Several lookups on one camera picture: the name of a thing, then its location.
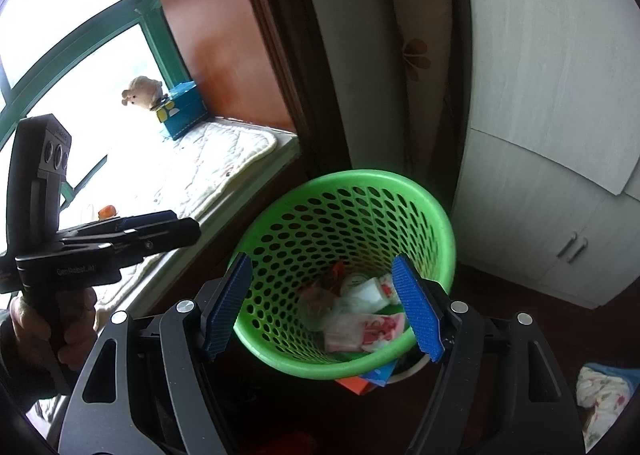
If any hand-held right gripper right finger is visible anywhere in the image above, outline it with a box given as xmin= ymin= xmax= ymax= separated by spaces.
xmin=391 ymin=255 xmax=586 ymax=455

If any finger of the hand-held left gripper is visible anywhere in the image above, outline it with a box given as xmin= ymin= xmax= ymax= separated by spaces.
xmin=60 ymin=217 xmax=202 ymax=266
xmin=85 ymin=211 xmax=178 ymax=233

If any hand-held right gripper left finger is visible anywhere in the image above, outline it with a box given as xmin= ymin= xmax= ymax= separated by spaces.
xmin=55 ymin=252 xmax=253 ymax=455

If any pink white wrapper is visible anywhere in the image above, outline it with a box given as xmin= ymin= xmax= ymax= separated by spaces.
xmin=360 ymin=312 xmax=407 ymax=353

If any white plastic packet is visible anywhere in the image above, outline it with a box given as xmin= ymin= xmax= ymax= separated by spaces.
xmin=324 ymin=316 xmax=366 ymax=353

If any clear dome container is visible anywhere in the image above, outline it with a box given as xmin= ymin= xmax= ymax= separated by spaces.
xmin=299 ymin=285 xmax=342 ymax=332

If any green plastic mesh basket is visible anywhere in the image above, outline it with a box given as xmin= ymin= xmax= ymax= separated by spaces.
xmin=227 ymin=169 xmax=457 ymax=381

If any person's left hand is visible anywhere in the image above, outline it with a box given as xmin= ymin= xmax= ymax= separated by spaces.
xmin=10 ymin=287 xmax=98 ymax=376

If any white quilted mat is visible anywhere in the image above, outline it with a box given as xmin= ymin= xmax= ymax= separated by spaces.
xmin=75 ymin=120 xmax=278 ymax=316

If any orange blue cardboard box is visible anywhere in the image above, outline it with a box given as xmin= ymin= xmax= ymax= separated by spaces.
xmin=335 ymin=365 xmax=396 ymax=395

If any blue tissue box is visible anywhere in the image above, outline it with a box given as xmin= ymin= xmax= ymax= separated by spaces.
xmin=154 ymin=81 xmax=210 ymax=140

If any beige plush toy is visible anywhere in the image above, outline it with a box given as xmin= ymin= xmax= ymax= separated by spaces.
xmin=121 ymin=76 xmax=163 ymax=112

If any patterned cloth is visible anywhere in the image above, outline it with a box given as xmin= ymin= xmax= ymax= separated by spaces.
xmin=575 ymin=362 xmax=633 ymax=453

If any floral beige curtain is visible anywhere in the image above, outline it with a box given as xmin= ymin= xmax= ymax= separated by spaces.
xmin=345 ymin=0 xmax=471 ymax=216

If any white cabinet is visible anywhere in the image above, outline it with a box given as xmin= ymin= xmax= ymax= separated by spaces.
xmin=450 ymin=0 xmax=640 ymax=311

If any green window frame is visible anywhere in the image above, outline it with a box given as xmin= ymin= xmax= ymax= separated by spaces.
xmin=0 ymin=0 xmax=201 ymax=216

